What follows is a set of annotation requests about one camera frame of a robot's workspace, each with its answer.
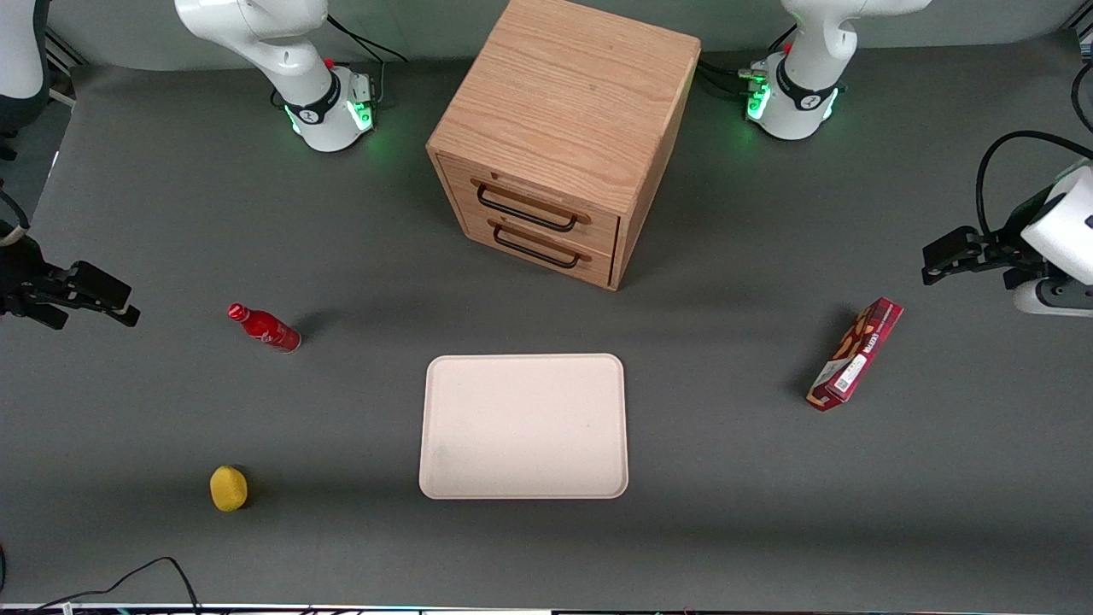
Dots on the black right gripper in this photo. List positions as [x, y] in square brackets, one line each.
[19, 282]

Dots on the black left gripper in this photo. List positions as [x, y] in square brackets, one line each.
[1014, 248]

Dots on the red coke bottle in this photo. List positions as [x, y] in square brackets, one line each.
[269, 331]

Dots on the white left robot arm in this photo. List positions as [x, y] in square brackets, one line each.
[803, 77]

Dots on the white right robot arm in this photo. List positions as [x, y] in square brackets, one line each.
[290, 51]

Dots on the beige plastic tray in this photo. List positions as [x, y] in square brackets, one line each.
[523, 425]

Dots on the red tartan cookie box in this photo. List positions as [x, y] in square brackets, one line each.
[854, 357]

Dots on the yellow lemon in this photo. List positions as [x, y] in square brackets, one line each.
[229, 489]

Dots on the deep wooden drawer front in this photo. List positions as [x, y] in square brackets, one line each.
[598, 266]

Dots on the shallow wooden drawer front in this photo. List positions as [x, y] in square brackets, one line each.
[598, 229]

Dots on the wooden drawer cabinet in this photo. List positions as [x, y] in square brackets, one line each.
[564, 94]

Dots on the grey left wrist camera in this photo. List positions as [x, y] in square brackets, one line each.
[1055, 299]

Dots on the aluminium frame rail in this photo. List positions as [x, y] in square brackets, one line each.
[67, 49]
[1083, 32]

